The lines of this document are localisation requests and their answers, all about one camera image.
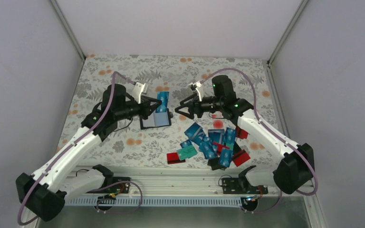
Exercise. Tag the blue card upper right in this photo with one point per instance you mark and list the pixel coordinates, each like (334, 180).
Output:
(230, 136)

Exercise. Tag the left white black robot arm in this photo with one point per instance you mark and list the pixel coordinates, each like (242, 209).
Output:
(45, 191)

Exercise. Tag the blue card centre pile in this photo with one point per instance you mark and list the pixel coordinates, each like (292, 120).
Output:
(217, 135)

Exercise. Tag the black card bottom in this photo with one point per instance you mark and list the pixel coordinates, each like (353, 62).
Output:
(214, 164)

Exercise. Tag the blue VIP card lower right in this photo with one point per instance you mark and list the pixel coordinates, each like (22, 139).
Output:
(225, 157)

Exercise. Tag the red card lower left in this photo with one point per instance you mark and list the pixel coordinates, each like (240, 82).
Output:
(173, 158)

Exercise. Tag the wrist white camera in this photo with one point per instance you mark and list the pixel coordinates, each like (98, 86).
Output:
(138, 90)
(198, 89)

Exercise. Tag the red card middle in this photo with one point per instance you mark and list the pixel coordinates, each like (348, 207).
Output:
(219, 147)

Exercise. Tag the blue VIP card front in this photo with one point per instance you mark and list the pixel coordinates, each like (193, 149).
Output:
(163, 96)

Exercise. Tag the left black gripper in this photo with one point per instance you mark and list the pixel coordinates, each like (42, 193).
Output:
(146, 109)

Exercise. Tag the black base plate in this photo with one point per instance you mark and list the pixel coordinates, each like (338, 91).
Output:
(117, 185)
(235, 186)

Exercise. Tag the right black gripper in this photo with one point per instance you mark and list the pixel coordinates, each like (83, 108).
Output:
(195, 104)

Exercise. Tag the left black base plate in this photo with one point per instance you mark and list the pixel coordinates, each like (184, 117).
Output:
(117, 185)

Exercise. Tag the blue striped card upper left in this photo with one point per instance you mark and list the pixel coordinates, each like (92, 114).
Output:
(193, 131)

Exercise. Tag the grey slotted cable duct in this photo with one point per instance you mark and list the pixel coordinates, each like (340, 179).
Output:
(130, 201)

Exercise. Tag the red card lower right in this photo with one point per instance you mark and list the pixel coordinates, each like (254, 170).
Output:
(240, 158)

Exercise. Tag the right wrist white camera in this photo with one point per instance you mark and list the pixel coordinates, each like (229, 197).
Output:
(198, 89)

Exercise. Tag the blue VIP card with chip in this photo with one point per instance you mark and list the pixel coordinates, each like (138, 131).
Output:
(207, 150)

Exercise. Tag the red card far right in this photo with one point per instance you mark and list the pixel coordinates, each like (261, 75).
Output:
(240, 133)

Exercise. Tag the black leather card holder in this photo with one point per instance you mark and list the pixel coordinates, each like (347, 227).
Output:
(156, 120)

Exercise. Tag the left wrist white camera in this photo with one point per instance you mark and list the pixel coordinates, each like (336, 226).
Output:
(138, 90)

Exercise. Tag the red card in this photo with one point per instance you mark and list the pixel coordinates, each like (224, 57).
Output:
(240, 133)
(219, 147)
(173, 158)
(240, 158)

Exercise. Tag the green VIP card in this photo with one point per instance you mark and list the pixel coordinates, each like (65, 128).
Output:
(186, 152)

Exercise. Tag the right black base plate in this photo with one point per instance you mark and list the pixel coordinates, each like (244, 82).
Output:
(235, 186)

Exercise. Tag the aluminium front rail frame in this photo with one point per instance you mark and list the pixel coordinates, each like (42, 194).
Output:
(147, 181)

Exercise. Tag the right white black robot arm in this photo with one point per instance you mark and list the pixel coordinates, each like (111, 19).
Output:
(296, 161)

